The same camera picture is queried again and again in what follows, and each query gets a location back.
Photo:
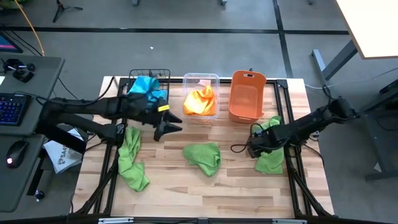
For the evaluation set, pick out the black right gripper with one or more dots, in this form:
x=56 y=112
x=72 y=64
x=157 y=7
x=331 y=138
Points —
x=267 y=144

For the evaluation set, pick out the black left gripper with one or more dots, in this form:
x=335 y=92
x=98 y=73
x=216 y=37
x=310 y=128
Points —
x=143 y=109

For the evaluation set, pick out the green microfiber towel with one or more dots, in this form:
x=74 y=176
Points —
x=203 y=157
x=132 y=168
x=270 y=163

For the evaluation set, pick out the orange microfiber towel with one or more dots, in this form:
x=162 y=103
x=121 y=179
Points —
x=210 y=99
x=192 y=104

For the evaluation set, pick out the blue microfiber towel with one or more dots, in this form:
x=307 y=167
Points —
x=141 y=84
x=155 y=95

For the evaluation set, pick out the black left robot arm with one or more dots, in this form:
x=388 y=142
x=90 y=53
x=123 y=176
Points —
x=77 y=107

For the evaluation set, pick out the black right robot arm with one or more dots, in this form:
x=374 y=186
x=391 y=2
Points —
x=311 y=123

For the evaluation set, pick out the yellow tape strip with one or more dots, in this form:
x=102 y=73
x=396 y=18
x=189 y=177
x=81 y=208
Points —
x=163 y=108

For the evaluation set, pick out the clear plastic bin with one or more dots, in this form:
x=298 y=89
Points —
x=191 y=79

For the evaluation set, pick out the orange plastic basket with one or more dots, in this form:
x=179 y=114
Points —
x=247 y=96

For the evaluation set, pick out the grey table leg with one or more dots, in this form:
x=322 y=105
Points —
x=339 y=60

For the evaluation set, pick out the white paper bag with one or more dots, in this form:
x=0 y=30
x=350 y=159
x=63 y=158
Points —
x=62 y=155

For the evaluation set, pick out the dark side desk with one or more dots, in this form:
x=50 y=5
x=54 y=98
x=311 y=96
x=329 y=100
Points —
x=382 y=133

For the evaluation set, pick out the grey desk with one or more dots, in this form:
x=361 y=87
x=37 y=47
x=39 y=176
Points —
x=46 y=74

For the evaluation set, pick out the black round knob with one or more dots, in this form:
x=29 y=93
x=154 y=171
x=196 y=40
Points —
x=39 y=195

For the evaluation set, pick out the black computer mouse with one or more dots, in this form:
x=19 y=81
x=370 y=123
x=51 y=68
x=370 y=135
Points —
x=17 y=152

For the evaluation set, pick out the black desk clamp gadget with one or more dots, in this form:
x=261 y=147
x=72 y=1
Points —
x=21 y=74

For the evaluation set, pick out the white table top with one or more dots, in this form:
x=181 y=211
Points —
x=373 y=28

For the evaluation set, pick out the black backlit keyboard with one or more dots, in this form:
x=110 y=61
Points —
x=12 y=109

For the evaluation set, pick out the black tripod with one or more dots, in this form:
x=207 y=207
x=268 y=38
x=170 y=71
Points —
x=59 y=7

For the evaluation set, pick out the computer monitor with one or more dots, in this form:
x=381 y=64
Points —
x=6 y=43

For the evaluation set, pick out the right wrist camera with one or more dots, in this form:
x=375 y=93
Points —
x=258 y=135

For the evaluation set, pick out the black aluminium table frame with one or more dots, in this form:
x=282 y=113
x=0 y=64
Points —
x=224 y=80

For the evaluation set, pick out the silver metal bracket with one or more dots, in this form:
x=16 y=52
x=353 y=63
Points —
x=115 y=220
x=289 y=221

